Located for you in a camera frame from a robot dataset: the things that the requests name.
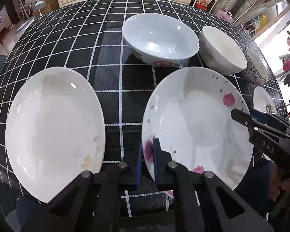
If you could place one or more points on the black white grid tablecloth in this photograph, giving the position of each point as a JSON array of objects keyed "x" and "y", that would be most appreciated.
[{"x": 87, "y": 38}]

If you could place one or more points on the cream white bowl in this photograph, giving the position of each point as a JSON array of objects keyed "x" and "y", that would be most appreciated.
[{"x": 221, "y": 53}]

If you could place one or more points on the pink floral white plate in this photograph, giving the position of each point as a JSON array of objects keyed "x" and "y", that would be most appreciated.
[{"x": 190, "y": 113}]

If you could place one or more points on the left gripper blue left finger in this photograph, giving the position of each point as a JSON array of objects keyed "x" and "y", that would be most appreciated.
[{"x": 136, "y": 164}]

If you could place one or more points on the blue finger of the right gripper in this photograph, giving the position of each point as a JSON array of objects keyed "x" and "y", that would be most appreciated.
[
  {"x": 260, "y": 116},
  {"x": 242, "y": 117}
]

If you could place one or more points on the floral patterned green bowl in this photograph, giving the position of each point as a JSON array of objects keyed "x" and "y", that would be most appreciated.
[{"x": 255, "y": 72}]

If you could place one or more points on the plain white plate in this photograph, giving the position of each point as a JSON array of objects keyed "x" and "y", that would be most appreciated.
[{"x": 55, "y": 130}]

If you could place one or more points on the bluish white bowl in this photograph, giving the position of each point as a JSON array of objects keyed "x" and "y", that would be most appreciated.
[{"x": 159, "y": 40}]

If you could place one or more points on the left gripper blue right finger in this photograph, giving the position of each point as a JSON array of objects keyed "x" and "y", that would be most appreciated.
[{"x": 162, "y": 174}]

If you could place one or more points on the person's right hand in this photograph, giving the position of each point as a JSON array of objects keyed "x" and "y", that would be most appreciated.
[{"x": 276, "y": 184}]

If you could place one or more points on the cartoon print white plate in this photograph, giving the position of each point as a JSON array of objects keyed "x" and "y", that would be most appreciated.
[{"x": 262, "y": 101}]

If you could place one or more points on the arched floor mirror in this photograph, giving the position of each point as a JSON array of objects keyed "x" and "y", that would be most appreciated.
[{"x": 248, "y": 8}]

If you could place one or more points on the pink tote bag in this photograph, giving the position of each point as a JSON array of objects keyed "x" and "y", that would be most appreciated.
[{"x": 225, "y": 14}]

